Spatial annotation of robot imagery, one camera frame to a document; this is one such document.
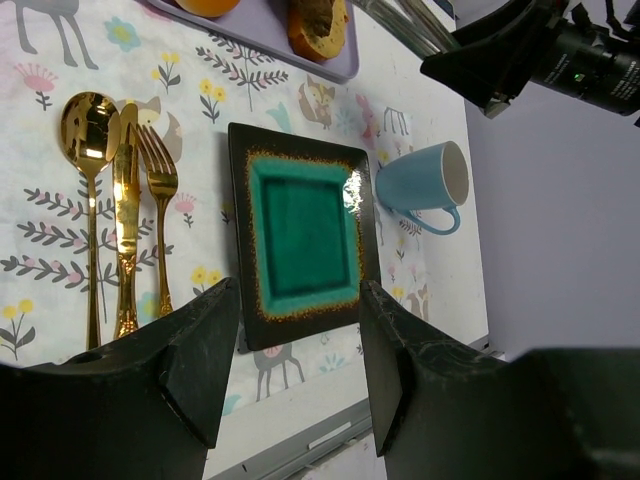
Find blue mug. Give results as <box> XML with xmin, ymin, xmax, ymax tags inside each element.
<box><xmin>375</xmin><ymin>141</ymin><xmax>470</xmax><ymax>236</ymax></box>

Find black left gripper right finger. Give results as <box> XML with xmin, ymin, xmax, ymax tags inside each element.
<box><xmin>359</xmin><ymin>281</ymin><xmax>639</xmax><ymax>479</ymax></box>

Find bread slice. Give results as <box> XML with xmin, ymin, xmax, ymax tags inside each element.
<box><xmin>287</xmin><ymin>0</ymin><xmax>349</xmax><ymax>62</ymax></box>

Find gold fork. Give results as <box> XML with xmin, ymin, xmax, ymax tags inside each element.
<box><xmin>135</xmin><ymin>124</ymin><xmax>179</xmax><ymax>316</ymax></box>

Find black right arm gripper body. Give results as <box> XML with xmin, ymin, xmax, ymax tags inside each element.
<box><xmin>420</xmin><ymin>1</ymin><xmax>565</xmax><ymax>118</ymax></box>

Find orange fruit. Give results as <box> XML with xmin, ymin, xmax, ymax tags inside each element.
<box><xmin>176</xmin><ymin>0</ymin><xmax>239</xmax><ymax>18</ymax></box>

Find gold spoon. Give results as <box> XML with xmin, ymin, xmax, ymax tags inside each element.
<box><xmin>60</xmin><ymin>91</ymin><xmax>120</xmax><ymax>350</ymax></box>

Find animal print placemat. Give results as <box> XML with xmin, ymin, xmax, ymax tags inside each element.
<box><xmin>0</xmin><ymin>0</ymin><xmax>431</xmax><ymax>419</ymax></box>

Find aluminium table frame rail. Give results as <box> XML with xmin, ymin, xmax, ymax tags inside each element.
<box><xmin>202</xmin><ymin>339</ymin><xmax>506</xmax><ymax>480</ymax></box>

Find gold knife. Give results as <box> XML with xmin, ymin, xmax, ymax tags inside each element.
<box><xmin>113</xmin><ymin>103</ymin><xmax>140</xmax><ymax>339</ymax></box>

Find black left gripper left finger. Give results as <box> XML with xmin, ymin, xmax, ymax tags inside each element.
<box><xmin>1</xmin><ymin>278</ymin><xmax>240</xmax><ymax>479</ymax></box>

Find metal tongs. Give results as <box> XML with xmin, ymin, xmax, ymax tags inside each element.
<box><xmin>352</xmin><ymin>0</ymin><xmax>461</xmax><ymax>59</ymax></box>

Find square teal black plate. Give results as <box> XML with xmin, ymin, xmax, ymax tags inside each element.
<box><xmin>228</xmin><ymin>123</ymin><xmax>380</xmax><ymax>351</ymax></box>

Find purple tray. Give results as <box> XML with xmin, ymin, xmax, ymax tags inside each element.
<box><xmin>151</xmin><ymin>1</ymin><xmax>360</xmax><ymax>83</ymax></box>

